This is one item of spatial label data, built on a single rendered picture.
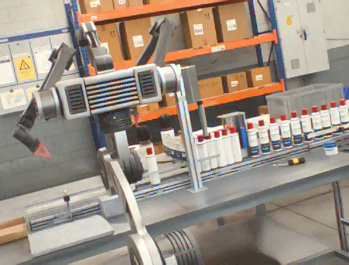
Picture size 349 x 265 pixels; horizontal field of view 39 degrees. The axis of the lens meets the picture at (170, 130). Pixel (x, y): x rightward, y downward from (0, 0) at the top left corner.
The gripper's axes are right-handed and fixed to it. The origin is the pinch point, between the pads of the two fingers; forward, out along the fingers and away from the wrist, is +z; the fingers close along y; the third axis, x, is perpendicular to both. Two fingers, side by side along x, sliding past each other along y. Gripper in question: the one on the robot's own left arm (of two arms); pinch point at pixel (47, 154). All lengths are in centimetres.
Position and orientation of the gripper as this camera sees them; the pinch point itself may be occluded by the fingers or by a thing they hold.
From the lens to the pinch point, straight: 259.0
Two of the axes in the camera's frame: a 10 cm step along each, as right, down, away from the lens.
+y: -3.4, -0.5, 9.4
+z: 7.3, 6.1, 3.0
